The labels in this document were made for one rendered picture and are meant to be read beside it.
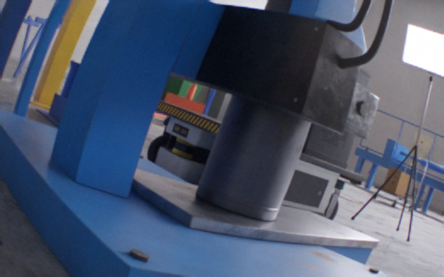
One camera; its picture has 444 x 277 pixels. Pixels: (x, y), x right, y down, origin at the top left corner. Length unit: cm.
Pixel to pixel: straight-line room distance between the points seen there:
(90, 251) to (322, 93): 55
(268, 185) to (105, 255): 73
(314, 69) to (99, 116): 44
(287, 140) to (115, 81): 49
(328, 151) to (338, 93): 171
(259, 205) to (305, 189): 123
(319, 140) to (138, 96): 165
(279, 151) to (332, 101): 37
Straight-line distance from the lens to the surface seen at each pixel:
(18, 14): 94
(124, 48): 122
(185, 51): 131
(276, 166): 151
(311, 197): 278
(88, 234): 92
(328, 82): 115
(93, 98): 124
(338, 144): 292
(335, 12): 122
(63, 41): 392
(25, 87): 223
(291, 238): 150
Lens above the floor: 36
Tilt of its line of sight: 2 degrees down
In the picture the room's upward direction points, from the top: 20 degrees clockwise
